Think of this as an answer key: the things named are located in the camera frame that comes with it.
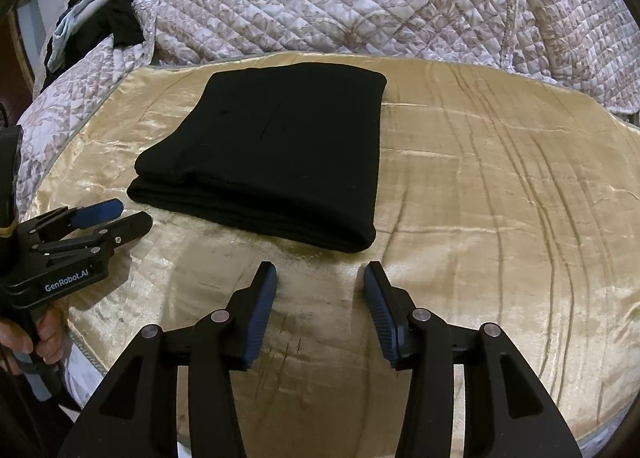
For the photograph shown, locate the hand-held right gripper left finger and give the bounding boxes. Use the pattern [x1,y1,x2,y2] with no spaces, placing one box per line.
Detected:
[59,261,278,458]

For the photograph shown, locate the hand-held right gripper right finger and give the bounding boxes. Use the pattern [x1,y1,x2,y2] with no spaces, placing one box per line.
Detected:
[362,261,583,458]

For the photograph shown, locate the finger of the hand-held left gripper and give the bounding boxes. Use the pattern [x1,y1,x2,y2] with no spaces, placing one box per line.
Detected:
[36,211,154,265]
[29,198,124,240]

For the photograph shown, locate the black pants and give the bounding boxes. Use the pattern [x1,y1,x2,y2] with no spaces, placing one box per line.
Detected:
[126,63,388,254]

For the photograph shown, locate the person's left hand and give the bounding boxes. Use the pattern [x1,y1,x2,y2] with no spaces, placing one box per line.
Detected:
[0,311,67,377]

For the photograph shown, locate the gold satin blanket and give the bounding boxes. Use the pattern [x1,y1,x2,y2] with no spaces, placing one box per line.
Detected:
[30,51,640,458]

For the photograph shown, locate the pile of dark clothes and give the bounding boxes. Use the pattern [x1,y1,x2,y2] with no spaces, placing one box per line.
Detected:
[42,0,146,74]

